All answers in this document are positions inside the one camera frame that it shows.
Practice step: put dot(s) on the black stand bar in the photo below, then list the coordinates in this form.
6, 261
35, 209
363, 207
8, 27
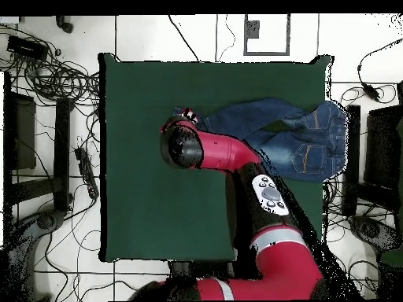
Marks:
353, 141
61, 151

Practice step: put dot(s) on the small black curved object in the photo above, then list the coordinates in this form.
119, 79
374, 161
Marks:
66, 27

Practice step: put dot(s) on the grey square frame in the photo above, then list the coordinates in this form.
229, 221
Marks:
267, 53

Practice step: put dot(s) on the small dark grey square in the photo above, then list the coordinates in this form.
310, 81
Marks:
252, 30

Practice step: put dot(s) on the dark grey stand foot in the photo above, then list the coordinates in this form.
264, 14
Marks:
45, 221
368, 228

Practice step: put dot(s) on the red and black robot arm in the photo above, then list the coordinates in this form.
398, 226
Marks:
220, 148

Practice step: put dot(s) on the blue denim jeans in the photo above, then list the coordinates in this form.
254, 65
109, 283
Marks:
283, 151

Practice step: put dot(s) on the dark green table cloth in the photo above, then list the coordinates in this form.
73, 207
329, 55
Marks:
141, 204

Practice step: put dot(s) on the dark green fabric piece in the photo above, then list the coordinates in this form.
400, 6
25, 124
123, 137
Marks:
392, 258

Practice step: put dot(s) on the black power strip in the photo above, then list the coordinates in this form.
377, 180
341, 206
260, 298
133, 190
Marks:
86, 171

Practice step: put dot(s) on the black power adapter box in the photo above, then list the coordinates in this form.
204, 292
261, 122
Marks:
26, 47

